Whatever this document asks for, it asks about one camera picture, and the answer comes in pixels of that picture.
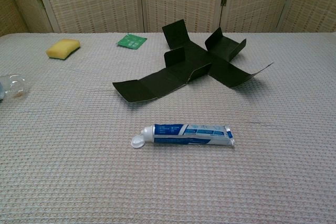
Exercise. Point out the blue white toothpaste tube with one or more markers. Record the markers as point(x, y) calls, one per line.
point(183, 135)

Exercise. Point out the black unfolded cardboard box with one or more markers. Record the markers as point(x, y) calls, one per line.
point(183, 69)

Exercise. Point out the green circuit board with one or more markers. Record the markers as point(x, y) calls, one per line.
point(131, 41)

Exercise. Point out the yellow sponge with green pad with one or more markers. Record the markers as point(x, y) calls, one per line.
point(62, 48)

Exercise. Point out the beige woven folding screen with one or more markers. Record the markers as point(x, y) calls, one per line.
point(92, 1)

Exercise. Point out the clear plastic bottle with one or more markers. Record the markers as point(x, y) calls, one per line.
point(14, 87)

